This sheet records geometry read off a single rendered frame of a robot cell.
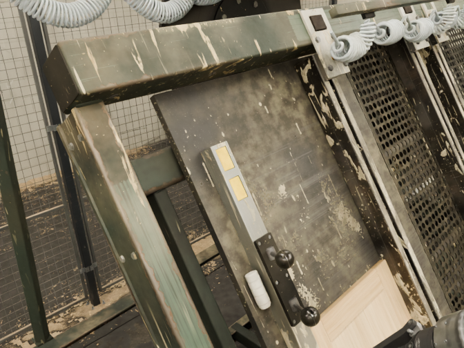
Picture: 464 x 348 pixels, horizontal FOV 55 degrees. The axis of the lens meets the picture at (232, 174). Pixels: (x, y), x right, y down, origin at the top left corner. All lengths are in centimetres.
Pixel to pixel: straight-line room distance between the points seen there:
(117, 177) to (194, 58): 29
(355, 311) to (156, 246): 58
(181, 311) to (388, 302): 66
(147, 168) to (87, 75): 24
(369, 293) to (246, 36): 71
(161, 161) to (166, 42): 25
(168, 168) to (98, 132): 20
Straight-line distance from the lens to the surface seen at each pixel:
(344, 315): 116
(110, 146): 82
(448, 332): 64
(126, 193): 81
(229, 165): 95
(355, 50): 115
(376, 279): 127
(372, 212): 127
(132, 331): 312
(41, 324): 184
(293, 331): 101
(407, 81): 171
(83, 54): 82
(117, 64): 83
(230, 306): 317
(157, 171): 95
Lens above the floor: 203
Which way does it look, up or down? 23 degrees down
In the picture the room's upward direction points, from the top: 4 degrees counter-clockwise
